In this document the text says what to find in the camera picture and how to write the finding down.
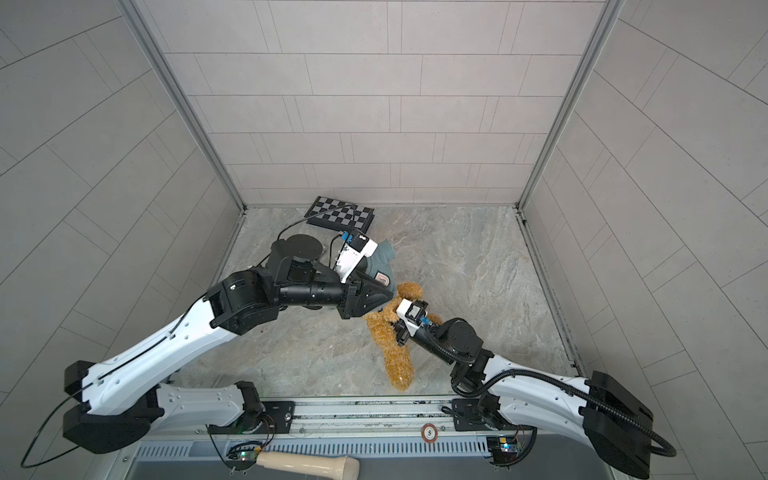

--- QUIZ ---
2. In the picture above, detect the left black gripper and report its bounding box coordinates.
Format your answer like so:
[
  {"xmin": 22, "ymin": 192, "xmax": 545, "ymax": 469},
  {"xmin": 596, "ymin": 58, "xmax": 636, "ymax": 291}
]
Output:
[{"xmin": 274, "ymin": 269, "xmax": 392, "ymax": 321}]

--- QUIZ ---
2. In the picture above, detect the tan teddy bear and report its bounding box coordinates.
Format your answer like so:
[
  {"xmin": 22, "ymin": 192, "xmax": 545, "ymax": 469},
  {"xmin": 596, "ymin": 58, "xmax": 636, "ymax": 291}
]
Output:
[{"xmin": 364, "ymin": 280, "xmax": 445, "ymax": 394}]

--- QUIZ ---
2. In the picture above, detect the grey-green teddy sweater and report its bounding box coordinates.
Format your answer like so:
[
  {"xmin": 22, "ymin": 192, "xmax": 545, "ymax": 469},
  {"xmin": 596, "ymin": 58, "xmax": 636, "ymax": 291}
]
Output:
[{"xmin": 358, "ymin": 240, "xmax": 396, "ymax": 294}]

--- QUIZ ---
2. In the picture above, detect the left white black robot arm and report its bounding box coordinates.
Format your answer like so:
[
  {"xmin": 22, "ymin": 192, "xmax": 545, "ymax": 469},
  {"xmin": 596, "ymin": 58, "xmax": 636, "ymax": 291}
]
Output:
[{"xmin": 62, "ymin": 232, "xmax": 394, "ymax": 454}]

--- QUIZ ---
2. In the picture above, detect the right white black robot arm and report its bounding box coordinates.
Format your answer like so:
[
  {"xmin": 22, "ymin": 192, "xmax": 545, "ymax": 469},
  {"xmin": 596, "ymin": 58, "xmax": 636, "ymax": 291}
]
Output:
[{"xmin": 394, "ymin": 300, "xmax": 657, "ymax": 479}]

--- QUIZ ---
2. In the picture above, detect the folded black white chessboard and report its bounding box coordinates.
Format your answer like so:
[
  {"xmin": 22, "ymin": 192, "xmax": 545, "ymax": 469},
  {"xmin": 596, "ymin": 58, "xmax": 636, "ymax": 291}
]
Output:
[{"xmin": 304, "ymin": 196, "xmax": 375, "ymax": 233}]

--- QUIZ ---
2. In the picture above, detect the round red white sticker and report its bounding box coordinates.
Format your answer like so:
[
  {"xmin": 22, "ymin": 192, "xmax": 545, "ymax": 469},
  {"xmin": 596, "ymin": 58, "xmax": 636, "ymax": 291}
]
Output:
[{"xmin": 421, "ymin": 423, "xmax": 438, "ymax": 444}]

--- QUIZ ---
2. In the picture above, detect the right green circuit board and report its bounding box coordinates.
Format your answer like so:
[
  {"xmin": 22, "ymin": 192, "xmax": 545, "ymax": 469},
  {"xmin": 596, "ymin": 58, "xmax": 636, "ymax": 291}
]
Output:
[{"xmin": 486, "ymin": 436, "xmax": 519, "ymax": 466}]

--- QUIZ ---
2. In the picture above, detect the green circuit board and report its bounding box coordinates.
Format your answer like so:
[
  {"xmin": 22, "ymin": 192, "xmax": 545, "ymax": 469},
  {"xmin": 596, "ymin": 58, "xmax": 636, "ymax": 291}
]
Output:
[
  {"xmin": 225, "ymin": 441, "xmax": 264, "ymax": 471},
  {"xmin": 486, "ymin": 436, "xmax": 519, "ymax": 466}
]

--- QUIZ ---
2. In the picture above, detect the left green circuit board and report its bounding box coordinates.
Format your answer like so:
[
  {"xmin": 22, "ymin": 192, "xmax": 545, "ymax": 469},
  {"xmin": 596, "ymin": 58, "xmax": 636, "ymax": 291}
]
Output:
[{"xmin": 225, "ymin": 441, "xmax": 264, "ymax": 471}]

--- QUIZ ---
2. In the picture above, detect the right black corrugated cable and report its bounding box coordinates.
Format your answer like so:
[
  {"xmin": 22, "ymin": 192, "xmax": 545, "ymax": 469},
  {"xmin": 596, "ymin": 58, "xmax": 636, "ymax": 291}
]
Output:
[{"xmin": 413, "ymin": 323, "xmax": 678, "ymax": 458}]

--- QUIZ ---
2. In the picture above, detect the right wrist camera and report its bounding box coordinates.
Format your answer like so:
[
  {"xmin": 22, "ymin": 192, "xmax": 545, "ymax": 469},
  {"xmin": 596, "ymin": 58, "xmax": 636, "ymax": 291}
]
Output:
[{"xmin": 396, "ymin": 299, "xmax": 431, "ymax": 337}]

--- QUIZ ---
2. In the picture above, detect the aluminium mounting rail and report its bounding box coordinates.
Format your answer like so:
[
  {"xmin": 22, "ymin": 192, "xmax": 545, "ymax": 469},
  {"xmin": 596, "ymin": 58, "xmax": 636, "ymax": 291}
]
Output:
[{"xmin": 117, "ymin": 392, "xmax": 622, "ymax": 444}]

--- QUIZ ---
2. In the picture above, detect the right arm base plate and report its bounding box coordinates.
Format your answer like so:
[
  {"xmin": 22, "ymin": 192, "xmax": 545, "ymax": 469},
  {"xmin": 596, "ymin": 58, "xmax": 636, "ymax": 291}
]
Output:
[{"xmin": 442, "ymin": 398, "xmax": 535, "ymax": 433}]

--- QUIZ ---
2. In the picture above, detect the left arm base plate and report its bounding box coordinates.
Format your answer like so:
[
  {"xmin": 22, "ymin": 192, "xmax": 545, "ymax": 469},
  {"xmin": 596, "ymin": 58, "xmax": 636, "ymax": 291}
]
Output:
[{"xmin": 207, "ymin": 401, "xmax": 296, "ymax": 435}]

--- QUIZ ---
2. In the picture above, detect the beige wooden handle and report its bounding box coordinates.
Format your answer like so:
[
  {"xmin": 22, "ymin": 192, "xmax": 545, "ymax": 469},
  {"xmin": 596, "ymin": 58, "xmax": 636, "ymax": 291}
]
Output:
[{"xmin": 256, "ymin": 452, "xmax": 360, "ymax": 480}]

